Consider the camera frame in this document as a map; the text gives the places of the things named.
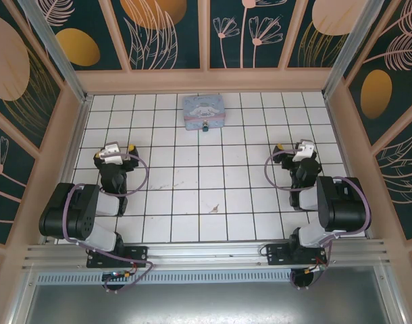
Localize light blue cartoon pouch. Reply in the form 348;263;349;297
182;94;226;131

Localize grey metal sheet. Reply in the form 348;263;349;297
8;283;408;324

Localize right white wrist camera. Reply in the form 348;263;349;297
291;138;315;163

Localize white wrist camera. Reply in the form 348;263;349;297
96;142;123;165
291;138;315;163

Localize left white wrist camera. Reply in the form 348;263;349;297
96;142;123;165

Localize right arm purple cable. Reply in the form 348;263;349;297
263;150;372;292

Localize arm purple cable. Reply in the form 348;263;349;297
263;150;372;292
63;153;155;294

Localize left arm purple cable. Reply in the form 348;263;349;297
63;153;155;294

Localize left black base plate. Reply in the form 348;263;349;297
86;245;149;269

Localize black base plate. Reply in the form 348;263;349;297
86;245;149;269
265;242;330;268

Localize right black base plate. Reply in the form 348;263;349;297
265;242;330;268

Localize aluminium corner post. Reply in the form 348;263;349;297
321;0;394;101
17;0;93;104

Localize aluminium mounting rail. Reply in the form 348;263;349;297
22;238;392;271

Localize slotted grey cable duct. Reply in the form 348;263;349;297
35;271;388;287

